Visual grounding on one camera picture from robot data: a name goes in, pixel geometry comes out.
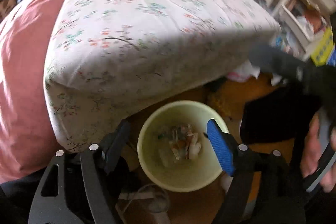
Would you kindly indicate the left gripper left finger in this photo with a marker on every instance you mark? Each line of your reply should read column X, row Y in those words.
column 84, row 187

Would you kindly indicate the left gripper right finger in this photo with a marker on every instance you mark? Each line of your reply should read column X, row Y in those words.
column 275, row 202

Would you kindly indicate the pale green trash bin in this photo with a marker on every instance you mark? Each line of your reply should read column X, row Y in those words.
column 174, row 150

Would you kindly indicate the person's right hand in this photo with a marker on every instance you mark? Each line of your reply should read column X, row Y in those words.
column 312, row 153

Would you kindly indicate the blue yellow box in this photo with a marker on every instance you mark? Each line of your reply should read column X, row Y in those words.
column 323, row 49

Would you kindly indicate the pink duvet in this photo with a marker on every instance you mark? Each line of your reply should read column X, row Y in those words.
column 27, row 140

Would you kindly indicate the floral mattress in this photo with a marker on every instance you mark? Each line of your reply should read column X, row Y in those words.
column 109, row 59

